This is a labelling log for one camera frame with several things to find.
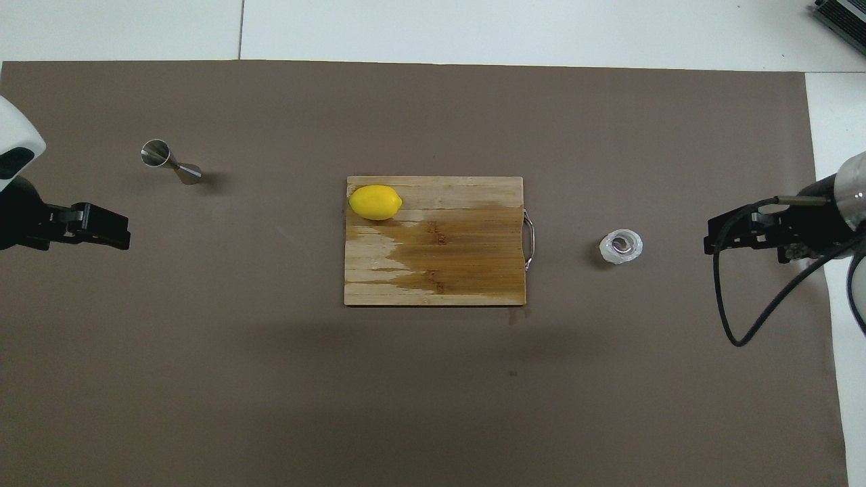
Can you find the yellow lemon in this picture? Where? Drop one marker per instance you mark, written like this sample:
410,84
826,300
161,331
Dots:
375,202

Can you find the black ribbed metal device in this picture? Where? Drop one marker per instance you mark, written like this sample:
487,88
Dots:
846,17

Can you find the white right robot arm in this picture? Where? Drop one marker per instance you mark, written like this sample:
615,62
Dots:
854,189

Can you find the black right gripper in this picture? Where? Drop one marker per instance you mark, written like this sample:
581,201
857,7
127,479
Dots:
808,226

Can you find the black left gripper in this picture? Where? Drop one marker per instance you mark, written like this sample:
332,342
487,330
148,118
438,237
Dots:
20,216

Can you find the brown table mat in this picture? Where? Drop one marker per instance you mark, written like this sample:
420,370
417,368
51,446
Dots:
270,406

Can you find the steel double jigger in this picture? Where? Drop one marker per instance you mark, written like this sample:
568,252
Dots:
157,153

